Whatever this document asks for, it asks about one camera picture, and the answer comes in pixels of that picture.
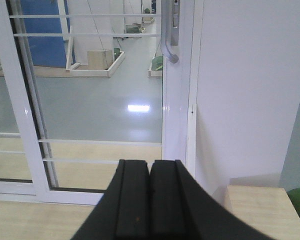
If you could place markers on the silver door handle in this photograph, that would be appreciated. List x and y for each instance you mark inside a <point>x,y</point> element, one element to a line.
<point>170,23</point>

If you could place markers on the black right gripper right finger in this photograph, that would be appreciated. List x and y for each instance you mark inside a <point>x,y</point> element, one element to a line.
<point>182,210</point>

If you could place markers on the white framed glass sliding door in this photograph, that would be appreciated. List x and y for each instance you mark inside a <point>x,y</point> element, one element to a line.
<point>86,125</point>

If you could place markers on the wooden box behind glass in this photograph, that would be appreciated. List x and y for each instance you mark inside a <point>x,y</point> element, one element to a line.
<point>100,59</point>

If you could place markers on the white wooden floor frame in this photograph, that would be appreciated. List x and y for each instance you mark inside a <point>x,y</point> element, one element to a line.
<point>77,64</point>

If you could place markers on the blue panel behind glass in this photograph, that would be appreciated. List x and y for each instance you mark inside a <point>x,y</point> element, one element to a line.
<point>46,51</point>

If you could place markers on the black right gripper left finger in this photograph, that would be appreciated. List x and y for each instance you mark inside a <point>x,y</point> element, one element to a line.
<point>123,212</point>

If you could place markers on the white fixed glass door panel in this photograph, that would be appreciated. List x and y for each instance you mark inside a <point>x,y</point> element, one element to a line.
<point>22,170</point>

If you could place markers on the green bags behind glass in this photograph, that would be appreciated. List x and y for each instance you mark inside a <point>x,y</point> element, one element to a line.
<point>157,63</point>

